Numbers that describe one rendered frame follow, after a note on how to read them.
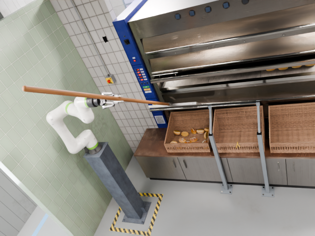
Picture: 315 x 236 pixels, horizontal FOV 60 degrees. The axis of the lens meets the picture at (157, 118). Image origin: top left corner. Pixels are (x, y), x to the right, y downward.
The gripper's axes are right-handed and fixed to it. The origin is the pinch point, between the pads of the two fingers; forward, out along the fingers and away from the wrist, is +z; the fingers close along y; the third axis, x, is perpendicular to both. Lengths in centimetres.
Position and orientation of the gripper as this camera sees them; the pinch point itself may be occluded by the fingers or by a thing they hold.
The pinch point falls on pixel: (118, 99)
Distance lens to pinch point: 201.0
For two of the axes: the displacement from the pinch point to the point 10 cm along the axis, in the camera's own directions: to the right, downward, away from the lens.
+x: -4.2, 0.0, -9.1
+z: 9.0, -0.5, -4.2
